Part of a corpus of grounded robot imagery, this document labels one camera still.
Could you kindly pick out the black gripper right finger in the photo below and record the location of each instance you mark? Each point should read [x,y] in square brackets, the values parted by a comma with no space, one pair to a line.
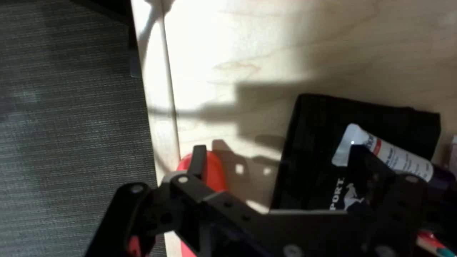
[389,209]

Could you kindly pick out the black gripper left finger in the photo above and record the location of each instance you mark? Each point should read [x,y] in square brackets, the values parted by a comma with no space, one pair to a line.
[214,215]

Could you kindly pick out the small white tube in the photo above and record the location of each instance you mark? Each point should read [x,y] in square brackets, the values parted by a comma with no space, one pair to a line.
[404,162]

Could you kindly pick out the red case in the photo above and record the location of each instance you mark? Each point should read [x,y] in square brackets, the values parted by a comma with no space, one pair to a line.
[215,173]

